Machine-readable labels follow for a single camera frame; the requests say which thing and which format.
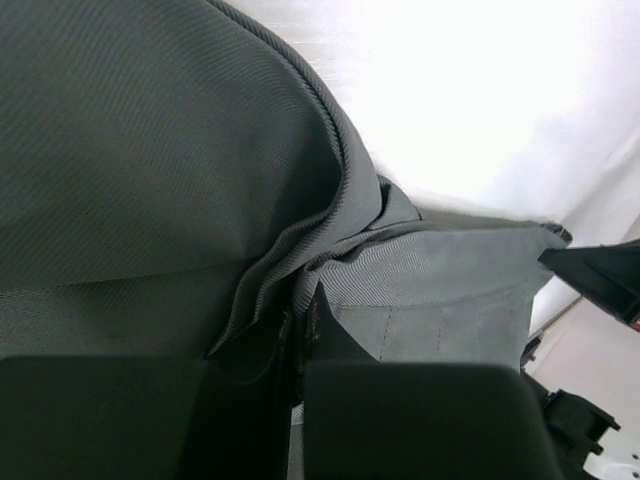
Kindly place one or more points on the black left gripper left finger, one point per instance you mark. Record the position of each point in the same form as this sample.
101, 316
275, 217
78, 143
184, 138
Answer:
152, 417

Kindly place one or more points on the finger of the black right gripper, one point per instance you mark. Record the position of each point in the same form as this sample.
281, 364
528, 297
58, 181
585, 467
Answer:
608, 276

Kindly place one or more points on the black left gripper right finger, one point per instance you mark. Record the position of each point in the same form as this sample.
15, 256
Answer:
364, 419

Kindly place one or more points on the grey pleated skirt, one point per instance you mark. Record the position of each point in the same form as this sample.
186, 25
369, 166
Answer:
170, 169

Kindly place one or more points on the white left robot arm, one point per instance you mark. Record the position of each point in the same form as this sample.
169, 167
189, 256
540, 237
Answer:
580, 430

